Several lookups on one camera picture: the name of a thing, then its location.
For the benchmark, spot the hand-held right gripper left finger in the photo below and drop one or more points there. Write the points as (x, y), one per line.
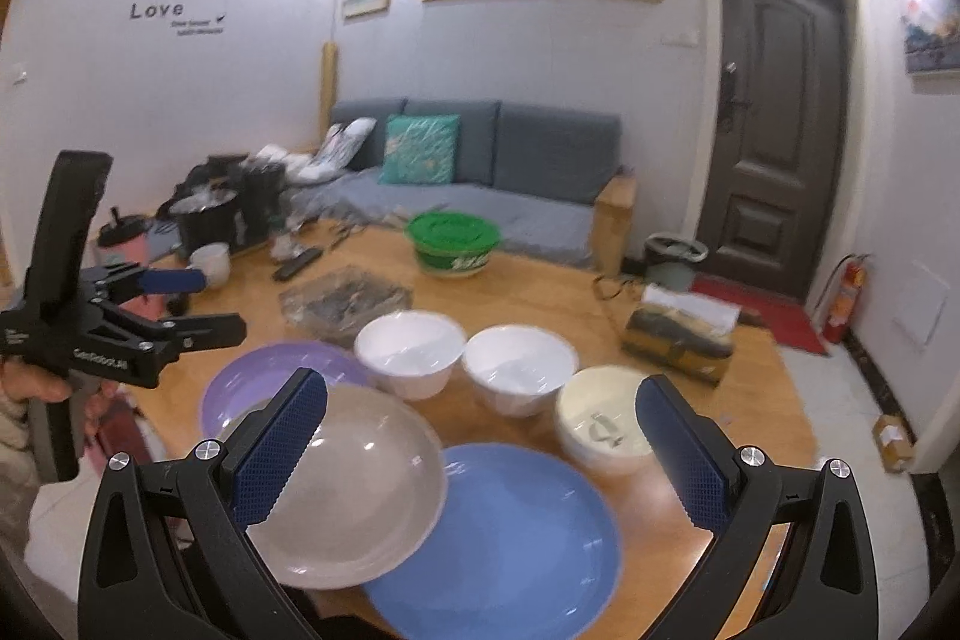
(281, 445)

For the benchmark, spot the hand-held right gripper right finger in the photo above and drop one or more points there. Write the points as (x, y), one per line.
(679, 452)

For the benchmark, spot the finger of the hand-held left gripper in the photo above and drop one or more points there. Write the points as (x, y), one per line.
(214, 329)
(176, 281)

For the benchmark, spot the purple plate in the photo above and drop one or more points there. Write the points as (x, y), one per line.
(247, 377)

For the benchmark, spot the cream bowl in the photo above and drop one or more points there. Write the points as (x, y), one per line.
(600, 400)

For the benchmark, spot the taupe plate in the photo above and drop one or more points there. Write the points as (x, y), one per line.
(375, 482)

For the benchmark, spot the white bowl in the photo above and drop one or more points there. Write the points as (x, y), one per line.
(517, 366)
(409, 347)

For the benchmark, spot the blue plate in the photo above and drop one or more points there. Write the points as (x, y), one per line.
(510, 550)

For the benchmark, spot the person's left forearm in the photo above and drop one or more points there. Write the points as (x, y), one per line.
(13, 434)

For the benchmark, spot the person's left hand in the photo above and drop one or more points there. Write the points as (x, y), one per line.
(34, 381)

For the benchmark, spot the white mug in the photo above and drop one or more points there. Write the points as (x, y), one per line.
(210, 265)

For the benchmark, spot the black cooking pot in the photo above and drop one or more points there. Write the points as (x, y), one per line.
(206, 224)

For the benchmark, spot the black remote control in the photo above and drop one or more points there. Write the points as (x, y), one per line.
(296, 263)

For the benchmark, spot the gold and black tissue pack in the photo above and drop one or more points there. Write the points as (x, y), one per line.
(675, 340)

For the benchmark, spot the black kettle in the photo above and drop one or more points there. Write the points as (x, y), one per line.
(259, 197)

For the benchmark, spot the clear plastic packet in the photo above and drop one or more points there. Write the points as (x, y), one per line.
(345, 302)

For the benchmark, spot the red doormat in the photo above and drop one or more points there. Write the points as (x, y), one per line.
(780, 317)

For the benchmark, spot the brown eyeglasses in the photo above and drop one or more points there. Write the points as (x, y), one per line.
(598, 289)

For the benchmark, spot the grey trash bin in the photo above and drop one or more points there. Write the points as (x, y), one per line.
(671, 265)

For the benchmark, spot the small cardboard box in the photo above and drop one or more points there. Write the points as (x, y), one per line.
(892, 441)

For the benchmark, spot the white patterned cushion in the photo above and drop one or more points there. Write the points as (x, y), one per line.
(341, 145)

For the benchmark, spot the red fire extinguisher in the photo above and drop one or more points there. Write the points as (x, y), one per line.
(844, 302)

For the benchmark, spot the green lidded container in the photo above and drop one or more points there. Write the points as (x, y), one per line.
(454, 231)

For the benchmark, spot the teal cushion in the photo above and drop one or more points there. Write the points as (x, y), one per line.
(420, 149)

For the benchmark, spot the grey sofa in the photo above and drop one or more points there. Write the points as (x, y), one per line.
(540, 145)

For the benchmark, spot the dark brown door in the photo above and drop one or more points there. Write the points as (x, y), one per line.
(772, 123)

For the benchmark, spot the framed mountain painting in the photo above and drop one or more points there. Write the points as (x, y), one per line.
(930, 29)

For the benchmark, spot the light wooden post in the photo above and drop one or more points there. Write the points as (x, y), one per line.
(330, 93)

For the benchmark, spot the black wall decal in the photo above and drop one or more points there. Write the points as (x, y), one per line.
(157, 10)

